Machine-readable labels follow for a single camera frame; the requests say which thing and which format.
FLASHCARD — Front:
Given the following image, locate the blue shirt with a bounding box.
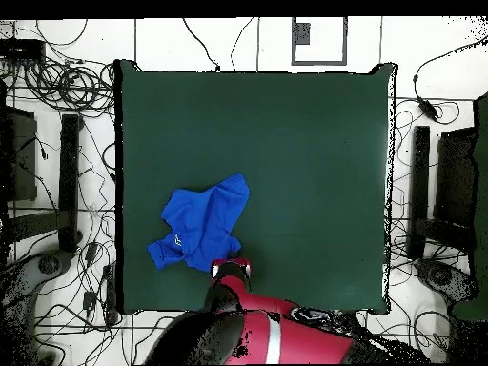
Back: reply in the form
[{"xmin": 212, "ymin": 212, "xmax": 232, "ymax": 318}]
[{"xmin": 146, "ymin": 172, "xmax": 252, "ymax": 274}]

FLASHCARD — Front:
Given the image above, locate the flat black device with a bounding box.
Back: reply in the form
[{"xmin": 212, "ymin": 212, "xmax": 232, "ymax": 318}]
[{"xmin": 0, "ymin": 37, "xmax": 47, "ymax": 61}]

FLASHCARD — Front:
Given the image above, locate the dark green table cloth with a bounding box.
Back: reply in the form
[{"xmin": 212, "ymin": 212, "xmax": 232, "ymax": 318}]
[{"xmin": 112, "ymin": 58, "xmax": 399, "ymax": 315}]

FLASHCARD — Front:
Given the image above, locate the narrow black power strip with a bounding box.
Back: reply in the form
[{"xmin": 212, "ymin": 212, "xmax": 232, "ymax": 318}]
[{"xmin": 101, "ymin": 262, "xmax": 118, "ymax": 325}]

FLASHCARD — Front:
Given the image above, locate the black stand bar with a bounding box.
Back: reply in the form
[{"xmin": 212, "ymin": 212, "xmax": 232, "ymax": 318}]
[
  {"xmin": 57, "ymin": 113, "xmax": 83, "ymax": 254},
  {"xmin": 407, "ymin": 125, "xmax": 431, "ymax": 260}
]

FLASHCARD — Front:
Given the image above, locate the black box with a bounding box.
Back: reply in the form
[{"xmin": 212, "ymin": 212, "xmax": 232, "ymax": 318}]
[
  {"xmin": 0, "ymin": 104, "xmax": 38, "ymax": 203},
  {"xmin": 433, "ymin": 127, "xmax": 478, "ymax": 230}
]

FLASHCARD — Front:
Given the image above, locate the small grey square plate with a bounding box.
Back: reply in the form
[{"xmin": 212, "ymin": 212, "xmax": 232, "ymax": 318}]
[{"xmin": 295, "ymin": 22, "xmax": 311, "ymax": 46}]

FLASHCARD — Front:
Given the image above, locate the black power adapter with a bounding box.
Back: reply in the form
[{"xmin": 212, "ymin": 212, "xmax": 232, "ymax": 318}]
[{"xmin": 417, "ymin": 96, "xmax": 440, "ymax": 122}]

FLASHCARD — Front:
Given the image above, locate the green cloth sheet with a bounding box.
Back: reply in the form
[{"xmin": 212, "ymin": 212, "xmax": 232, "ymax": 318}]
[{"xmin": 449, "ymin": 91, "xmax": 488, "ymax": 321}]

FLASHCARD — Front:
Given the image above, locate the grey square floor frame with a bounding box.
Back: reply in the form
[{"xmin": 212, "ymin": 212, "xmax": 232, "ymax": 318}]
[{"xmin": 291, "ymin": 16, "xmax": 349, "ymax": 67}]

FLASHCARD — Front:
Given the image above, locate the coil of black cables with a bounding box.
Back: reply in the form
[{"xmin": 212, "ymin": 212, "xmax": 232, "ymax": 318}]
[{"xmin": 22, "ymin": 56, "xmax": 115, "ymax": 115}]

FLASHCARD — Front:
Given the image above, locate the black adapter cable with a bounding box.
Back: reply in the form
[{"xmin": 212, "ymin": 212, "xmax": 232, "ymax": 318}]
[{"xmin": 413, "ymin": 35, "xmax": 488, "ymax": 101}]

